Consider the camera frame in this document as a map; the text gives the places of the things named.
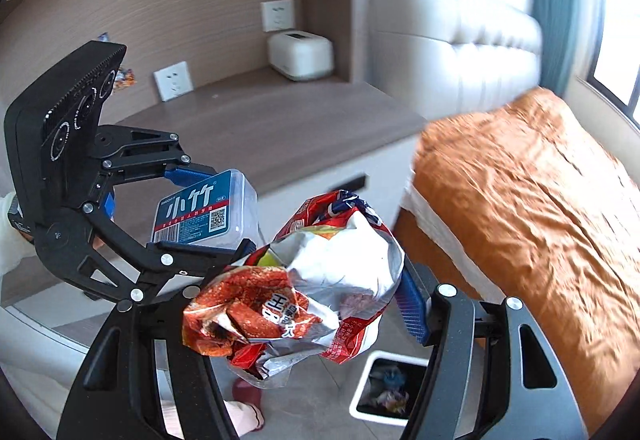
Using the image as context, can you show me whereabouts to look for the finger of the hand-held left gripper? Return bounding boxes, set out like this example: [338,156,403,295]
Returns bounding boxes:
[95,125,218,201]
[35,205,256,303]

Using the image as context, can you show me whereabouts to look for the bed with orange sheet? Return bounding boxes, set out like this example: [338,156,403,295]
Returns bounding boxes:
[400,88,640,440]

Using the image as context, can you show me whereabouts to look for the white square trash bin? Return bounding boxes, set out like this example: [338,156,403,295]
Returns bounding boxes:
[348,351,431,428]

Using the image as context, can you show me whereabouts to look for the crumpled wrappers pile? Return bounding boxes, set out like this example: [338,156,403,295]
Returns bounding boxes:
[362,362,418,413]

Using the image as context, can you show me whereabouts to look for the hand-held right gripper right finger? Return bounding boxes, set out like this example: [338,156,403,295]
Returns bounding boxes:
[395,265,591,440]

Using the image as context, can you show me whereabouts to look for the wooden top bedside cabinet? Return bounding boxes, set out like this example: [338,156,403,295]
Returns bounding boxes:
[0,68,428,440]

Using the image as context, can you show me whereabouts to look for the dark framed window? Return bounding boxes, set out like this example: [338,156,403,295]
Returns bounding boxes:
[575,0,640,126]

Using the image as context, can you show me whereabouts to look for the clear plastic box blue label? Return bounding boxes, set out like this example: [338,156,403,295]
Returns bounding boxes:
[150,169,258,251]

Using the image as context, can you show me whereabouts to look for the beige padded headboard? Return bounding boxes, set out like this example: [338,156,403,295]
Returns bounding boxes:
[367,0,543,118]

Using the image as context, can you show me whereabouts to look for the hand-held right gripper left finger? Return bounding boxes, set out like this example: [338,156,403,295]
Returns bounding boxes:
[55,287,241,440]

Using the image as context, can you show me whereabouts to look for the red foil snack bag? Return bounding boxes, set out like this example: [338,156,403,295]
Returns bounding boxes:
[181,189,405,390]

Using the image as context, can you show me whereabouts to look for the colourful candy wrapper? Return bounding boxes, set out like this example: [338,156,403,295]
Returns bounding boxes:
[112,65,137,94]

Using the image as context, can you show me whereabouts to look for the teal curtain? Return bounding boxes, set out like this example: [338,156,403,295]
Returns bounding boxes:
[532,0,608,96]

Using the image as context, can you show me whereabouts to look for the white wall socket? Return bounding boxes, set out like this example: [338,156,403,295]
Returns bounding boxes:
[152,61,194,102]
[261,0,296,32]

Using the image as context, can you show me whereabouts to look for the white tissue box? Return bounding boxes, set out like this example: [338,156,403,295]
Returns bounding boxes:
[266,32,335,82]

